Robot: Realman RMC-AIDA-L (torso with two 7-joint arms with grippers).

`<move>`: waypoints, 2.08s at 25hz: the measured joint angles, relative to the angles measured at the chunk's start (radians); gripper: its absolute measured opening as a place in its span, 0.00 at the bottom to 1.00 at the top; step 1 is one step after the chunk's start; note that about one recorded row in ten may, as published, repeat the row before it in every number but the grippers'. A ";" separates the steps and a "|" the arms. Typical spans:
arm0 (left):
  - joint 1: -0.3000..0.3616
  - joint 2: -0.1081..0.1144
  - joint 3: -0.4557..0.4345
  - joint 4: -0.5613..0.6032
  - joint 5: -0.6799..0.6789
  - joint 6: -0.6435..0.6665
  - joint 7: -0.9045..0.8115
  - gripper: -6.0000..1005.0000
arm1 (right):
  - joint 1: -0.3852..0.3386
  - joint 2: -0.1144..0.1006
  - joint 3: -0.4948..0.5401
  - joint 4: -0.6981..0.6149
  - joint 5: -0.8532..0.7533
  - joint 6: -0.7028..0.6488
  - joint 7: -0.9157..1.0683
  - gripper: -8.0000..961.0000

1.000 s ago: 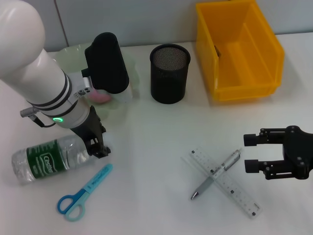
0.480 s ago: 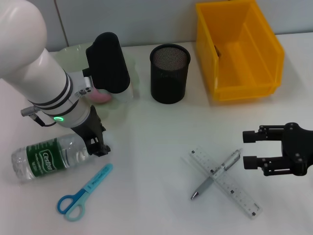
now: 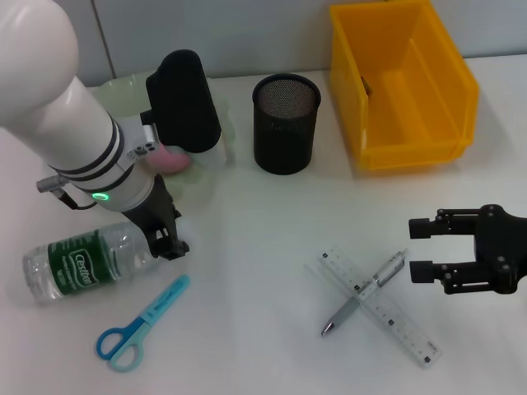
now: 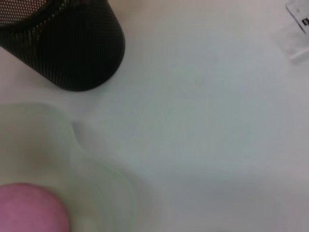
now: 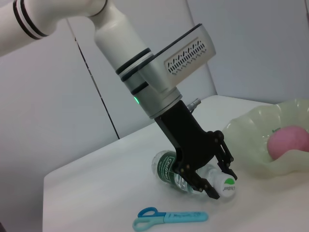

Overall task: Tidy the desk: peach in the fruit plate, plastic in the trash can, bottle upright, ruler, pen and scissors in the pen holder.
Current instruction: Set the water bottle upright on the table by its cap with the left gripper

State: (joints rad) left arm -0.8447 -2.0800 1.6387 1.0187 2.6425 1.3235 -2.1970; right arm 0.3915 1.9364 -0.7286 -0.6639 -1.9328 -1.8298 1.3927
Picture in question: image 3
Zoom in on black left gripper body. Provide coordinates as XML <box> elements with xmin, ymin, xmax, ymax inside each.
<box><xmin>121</xmin><ymin>174</ymin><xmax>183</xmax><ymax>234</ymax></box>

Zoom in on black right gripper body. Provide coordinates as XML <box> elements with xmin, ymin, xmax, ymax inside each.
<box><xmin>472</xmin><ymin>203</ymin><xmax>527</xmax><ymax>296</ymax></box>

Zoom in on pink toy peach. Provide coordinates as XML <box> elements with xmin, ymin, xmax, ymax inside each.
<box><xmin>147</xmin><ymin>147</ymin><xmax>193</xmax><ymax>176</ymax></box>

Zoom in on clear green-label water bottle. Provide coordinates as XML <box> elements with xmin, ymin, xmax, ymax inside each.
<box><xmin>22</xmin><ymin>221</ymin><xmax>166</xmax><ymax>304</ymax></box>

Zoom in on transparent plastic ruler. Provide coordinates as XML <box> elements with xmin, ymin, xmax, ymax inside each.
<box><xmin>304</xmin><ymin>245</ymin><xmax>444</xmax><ymax>367</ymax></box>

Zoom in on silver ballpoint pen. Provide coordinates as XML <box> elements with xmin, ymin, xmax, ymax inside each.
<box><xmin>320</xmin><ymin>249</ymin><xmax>408</xmax><ymax>337</ymax></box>

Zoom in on blue scissors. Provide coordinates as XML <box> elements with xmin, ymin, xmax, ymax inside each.
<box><xmin>96</xmin><ymin>274</ymin><xmax>191</xmax><ymax>374</ymax></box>

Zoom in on green wavy glass fruit plate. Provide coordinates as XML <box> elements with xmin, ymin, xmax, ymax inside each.
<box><xmin>92</xmin><ymin>72</ymin><xmax>236</xmax><ymax>182</ymax></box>

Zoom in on black mesh pen holder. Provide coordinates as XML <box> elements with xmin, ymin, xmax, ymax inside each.
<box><xmin>251</xmin><ymin>72</ymin><xmax>322</xmax><ymax>175</ymax></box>

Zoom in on yellow plastic bin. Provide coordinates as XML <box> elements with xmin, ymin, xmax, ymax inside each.
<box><xmin>328</xmin><ymin>0</ymin><xmax>481</xmax><ymax>172</ymax></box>

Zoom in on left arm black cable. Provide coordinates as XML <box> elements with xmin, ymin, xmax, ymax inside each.
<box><xmin>35</xmin><ymin>174</ymin><xmax>100</xmax><ymax>211</ymax></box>

